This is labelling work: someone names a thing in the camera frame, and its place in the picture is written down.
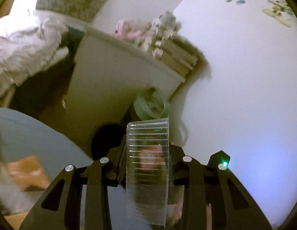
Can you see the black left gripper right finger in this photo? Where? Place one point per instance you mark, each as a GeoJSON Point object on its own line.
{"type": "Point", "coordinates": [213, 196]}

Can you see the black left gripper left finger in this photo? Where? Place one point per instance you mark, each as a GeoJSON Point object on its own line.
{"type": "Point", "coordinates": [60, 204]}

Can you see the clear plastic cup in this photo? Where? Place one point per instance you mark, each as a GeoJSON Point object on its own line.
{"type": "Point", "coordinates": [147, 170]}

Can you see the orange paper bag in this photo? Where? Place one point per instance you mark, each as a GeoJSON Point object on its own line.
{"type": "Point", "coordinates": [28, 174]}

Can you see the light green air purifier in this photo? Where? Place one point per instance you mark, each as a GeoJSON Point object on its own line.
{"type": "Point", "coordinates": [151, 104]}

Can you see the white nightstand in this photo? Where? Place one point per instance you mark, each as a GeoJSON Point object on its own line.
{"type": "Point", "coordinates": [106, 79]}

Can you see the stack of books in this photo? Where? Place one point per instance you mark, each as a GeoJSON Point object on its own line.
{"type": "Point", "coordinates": [171, 49]}

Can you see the white ruffled bed duvet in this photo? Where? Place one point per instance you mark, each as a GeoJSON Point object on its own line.
{"type": "Point", "coordinates": [28, 46]}

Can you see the pink plush toy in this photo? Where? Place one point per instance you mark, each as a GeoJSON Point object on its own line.
{"type": "Point", "coordinates": [131, 29]}

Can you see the grey plush toy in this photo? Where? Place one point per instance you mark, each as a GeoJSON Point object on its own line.
{"type": "Point", "coordinates": [165, 25]}

